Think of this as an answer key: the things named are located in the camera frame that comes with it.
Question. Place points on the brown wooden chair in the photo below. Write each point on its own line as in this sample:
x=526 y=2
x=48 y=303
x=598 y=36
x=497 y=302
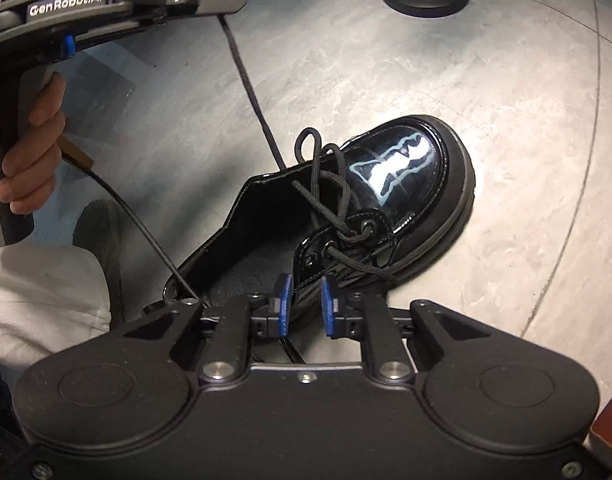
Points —
x=80 y=155

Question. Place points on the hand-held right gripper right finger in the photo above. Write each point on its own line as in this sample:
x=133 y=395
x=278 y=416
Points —
x=328 y=305

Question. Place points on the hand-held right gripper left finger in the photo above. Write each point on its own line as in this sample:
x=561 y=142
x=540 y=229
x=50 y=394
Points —
x=284 y=305

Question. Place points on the person's left hand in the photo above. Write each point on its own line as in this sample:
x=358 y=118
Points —
x=40 y=150

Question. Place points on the dark red wooden chair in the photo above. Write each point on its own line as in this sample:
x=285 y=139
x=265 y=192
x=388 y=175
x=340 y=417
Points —
x=611 y=425

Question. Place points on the black glossy leather shoe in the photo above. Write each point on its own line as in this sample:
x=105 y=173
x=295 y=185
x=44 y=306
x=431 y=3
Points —
x=436 y=200

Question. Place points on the person's white pants leg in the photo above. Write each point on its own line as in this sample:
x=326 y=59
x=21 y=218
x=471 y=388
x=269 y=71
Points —
x=40 y=310

